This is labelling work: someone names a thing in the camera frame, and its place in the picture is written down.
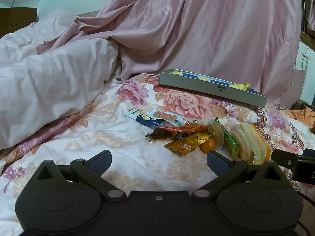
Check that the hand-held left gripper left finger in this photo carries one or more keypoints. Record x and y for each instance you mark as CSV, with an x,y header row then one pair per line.
x,y
98,164

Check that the dark brown object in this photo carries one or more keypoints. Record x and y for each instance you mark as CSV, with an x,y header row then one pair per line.
x,y
298,104

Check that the yellow orange cracker packet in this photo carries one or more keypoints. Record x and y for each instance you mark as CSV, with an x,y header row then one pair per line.
x,y
251,142

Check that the pale pink duvet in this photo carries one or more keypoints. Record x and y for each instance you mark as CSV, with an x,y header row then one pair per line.
x,y
49,78

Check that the dark blue stick packet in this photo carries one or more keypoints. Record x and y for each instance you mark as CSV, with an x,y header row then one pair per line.
x,y
139,118

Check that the small orange fruit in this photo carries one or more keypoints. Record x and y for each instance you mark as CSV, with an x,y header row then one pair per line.
x,y
208,145

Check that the grey cardboard box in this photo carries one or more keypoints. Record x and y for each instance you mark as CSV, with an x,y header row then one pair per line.
x,y
196,84

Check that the green cracker packet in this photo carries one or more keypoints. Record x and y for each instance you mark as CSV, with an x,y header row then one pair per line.
x,y
230,140

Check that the pink satin sheet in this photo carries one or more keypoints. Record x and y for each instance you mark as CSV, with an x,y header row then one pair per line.
x,y
196,29

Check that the wooden headboard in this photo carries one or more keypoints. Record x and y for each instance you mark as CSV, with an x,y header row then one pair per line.
x,y
17,19

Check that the clear packet of pink sausages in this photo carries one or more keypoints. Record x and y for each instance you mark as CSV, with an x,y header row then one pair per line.
x,y
163,115

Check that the golden foil snack packet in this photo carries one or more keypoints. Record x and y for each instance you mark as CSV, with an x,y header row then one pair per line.
x,y
183,145

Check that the floral bed sheet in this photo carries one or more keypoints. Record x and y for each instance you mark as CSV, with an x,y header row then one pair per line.
x,y
137,157

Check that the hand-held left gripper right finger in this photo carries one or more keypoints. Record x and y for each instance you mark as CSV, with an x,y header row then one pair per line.
x,y
217,161

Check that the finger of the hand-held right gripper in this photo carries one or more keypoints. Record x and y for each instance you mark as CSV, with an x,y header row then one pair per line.
x,y
285,158

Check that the orange cloth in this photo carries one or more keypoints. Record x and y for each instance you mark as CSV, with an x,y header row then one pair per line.
x,y
302,118

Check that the red and brown snack packet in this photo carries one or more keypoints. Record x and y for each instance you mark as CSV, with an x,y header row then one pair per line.
x,y
179,129

